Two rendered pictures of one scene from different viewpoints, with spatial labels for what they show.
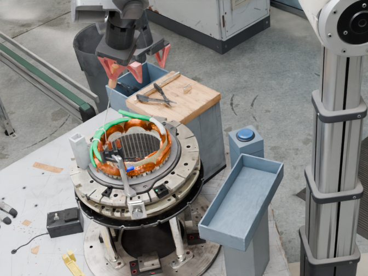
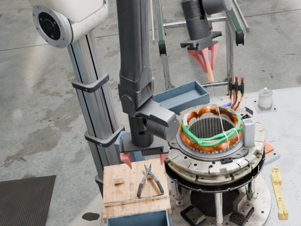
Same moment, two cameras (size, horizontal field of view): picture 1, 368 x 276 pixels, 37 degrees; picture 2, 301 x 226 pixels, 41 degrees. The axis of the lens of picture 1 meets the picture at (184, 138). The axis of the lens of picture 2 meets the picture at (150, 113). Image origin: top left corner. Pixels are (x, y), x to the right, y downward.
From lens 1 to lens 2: 1.96 m
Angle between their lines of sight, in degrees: 95
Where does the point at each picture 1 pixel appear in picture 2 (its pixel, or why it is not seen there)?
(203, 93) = (113, 173)
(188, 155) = (180, 117)
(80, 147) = (248, 123)
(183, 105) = (137, 170)
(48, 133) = not seen: outside the picture
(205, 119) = not seen: hidden behind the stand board
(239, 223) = (185, 99)
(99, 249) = (257, 206)
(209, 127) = not seen: hidden behind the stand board
